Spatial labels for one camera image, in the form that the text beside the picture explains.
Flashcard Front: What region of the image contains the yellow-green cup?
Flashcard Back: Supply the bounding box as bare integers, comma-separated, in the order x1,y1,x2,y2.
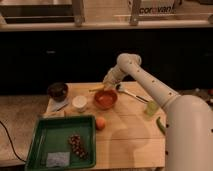
144,101,159,116

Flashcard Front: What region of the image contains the white cup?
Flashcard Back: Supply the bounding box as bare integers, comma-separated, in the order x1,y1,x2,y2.
72,95,87,112

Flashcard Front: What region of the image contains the dark brown bowl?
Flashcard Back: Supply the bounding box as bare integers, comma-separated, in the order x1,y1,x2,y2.
47,82,68,102

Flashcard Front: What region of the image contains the grey sponge cloth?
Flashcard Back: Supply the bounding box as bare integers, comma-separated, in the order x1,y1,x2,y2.
46,152,70,167

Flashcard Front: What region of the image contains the green plastic tray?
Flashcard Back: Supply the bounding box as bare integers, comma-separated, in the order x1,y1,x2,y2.
25,115,96,171

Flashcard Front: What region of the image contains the orange peach fruit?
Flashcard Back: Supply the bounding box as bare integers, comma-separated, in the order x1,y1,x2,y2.
96,117,106,130

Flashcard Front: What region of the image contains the yellow banana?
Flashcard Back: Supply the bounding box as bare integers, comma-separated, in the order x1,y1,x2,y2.
89,85,104,92

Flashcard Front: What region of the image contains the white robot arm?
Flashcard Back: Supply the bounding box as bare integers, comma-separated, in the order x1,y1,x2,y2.
103,53,213,171

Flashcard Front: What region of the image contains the purple grape bunch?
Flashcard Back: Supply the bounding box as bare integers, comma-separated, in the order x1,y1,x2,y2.
68,134,88,159

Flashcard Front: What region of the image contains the cardboard box with lettering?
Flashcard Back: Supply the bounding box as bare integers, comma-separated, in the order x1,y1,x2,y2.
140,0,175,15

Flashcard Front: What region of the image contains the red bowl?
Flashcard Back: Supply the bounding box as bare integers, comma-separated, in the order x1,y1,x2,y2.
93,90,118,110

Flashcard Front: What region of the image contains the knife on white napkin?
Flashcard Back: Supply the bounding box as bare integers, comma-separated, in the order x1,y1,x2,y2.
50,100,69,112

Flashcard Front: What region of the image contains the green chili pepper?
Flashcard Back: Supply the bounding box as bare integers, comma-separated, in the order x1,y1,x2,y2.
156,117,166,135

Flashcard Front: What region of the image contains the black cable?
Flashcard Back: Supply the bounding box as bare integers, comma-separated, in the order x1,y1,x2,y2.
0,120,27,164

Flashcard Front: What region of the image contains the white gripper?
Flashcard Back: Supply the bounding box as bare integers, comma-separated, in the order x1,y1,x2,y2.
103,65,127,90

